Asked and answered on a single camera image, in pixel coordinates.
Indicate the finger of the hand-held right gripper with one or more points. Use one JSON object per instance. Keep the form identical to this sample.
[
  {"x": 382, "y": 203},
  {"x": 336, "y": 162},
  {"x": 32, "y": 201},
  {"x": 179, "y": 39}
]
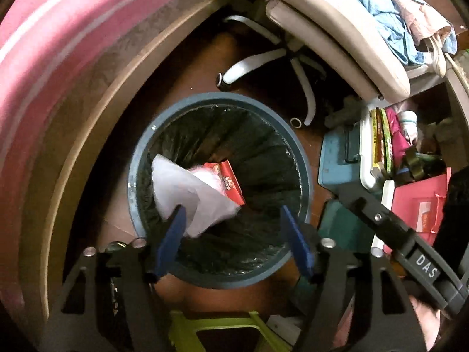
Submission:
[{"x": 366, "y": 209}]

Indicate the white plastic bag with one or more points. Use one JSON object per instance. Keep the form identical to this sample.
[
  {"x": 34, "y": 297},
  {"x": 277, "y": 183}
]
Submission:
[{"x": 176, "y": 187}]

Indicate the green plastic stool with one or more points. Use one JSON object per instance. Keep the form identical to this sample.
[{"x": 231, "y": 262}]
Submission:
[{"x": 205, "y": 322}]

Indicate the grey-blue round bin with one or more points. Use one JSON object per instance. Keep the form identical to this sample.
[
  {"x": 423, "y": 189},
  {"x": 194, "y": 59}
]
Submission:
[{"x": 227, "y": 279}]

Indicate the red snack packet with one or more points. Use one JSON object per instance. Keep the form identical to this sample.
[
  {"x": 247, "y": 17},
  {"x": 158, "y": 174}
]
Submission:
[{"x": 231, "y": 179}]

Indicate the black bin liner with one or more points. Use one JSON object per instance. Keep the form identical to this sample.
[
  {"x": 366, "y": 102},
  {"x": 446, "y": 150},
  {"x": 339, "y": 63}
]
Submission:
[{"x": 256, "y": 143}]

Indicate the green books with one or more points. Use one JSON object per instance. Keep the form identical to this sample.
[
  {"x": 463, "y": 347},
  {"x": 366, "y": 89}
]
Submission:
[{"x": 381, "y": 139}]

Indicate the person's right hand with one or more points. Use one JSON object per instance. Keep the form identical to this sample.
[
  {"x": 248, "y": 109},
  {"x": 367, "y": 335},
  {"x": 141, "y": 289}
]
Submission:
[{"x": 427, "y": 322}]

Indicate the pink cloth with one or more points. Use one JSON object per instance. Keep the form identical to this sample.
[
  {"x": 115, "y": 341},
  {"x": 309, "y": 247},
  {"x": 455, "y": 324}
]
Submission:
[{"x": 421, "y": 14}]

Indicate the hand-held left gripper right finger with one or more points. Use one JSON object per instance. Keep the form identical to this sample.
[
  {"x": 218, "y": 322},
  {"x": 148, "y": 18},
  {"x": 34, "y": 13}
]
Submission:
[{"x": 296, "y": 242}]

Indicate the pink striped bed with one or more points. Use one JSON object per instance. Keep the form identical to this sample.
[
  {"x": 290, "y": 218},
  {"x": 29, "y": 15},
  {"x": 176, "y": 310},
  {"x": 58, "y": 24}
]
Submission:
[{"x": 55, "y": 62}]

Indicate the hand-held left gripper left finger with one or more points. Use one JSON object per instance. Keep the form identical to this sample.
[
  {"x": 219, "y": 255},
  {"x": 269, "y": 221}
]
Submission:
[{"x": 170, "y": 242}]

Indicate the cream office chair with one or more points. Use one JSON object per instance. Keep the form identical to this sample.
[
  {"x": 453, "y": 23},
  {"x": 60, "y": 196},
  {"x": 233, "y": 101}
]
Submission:
[{"x": 329, "y": 25}]

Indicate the teal storage box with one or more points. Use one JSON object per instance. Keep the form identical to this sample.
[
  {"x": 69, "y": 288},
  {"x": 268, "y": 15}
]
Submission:
[{"x": 337, "y": 161}]

